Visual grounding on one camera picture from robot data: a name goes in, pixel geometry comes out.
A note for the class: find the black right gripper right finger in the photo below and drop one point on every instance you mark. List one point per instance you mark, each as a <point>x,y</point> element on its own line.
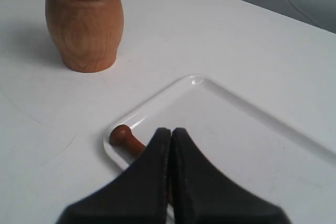
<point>203,194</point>

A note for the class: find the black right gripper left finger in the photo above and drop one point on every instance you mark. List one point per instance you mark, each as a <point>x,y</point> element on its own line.
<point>138,195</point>

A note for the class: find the dark wooden pestle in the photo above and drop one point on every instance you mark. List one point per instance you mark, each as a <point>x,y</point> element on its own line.
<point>120,136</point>

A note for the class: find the wooden mortar bowl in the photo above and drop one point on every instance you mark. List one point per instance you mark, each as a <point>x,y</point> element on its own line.
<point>87,33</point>

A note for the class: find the white plastic tray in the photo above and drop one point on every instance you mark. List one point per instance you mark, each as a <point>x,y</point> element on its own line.
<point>259,152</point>

